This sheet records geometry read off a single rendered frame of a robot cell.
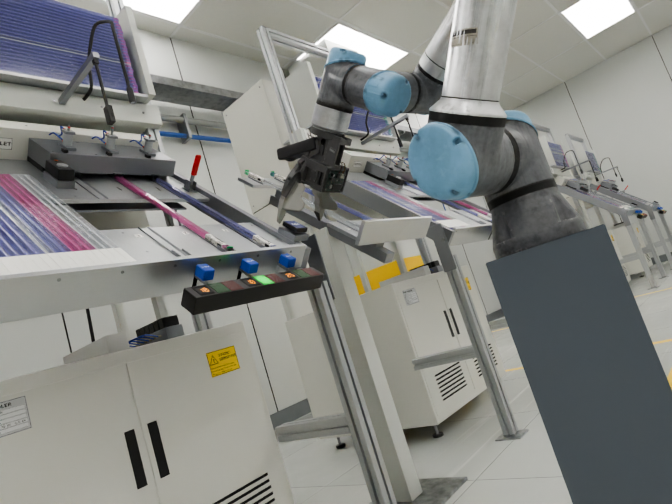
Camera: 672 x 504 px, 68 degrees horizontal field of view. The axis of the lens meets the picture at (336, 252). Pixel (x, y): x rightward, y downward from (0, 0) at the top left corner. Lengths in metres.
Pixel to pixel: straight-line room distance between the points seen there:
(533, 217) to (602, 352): 0.22
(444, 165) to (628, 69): 7.87
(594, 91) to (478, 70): 7.85
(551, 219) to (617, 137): 7.61
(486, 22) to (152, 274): 0.67
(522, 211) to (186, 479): 0.91
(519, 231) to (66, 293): 0.72
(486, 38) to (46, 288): 0.73
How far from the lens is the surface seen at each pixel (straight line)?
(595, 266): 0.83
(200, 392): 1.30
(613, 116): 8.49
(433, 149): 0.76
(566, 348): 0.84
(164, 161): 1.52
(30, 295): 0.86
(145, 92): 1.76
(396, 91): 0.91
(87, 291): 0.89
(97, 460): 1.18
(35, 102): 1.60
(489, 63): 0.78
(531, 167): 0.88
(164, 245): 1.06
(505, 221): 0.87
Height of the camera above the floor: 0.53
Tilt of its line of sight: 8 degrees up
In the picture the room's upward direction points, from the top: 18 degrees counter-clockwise
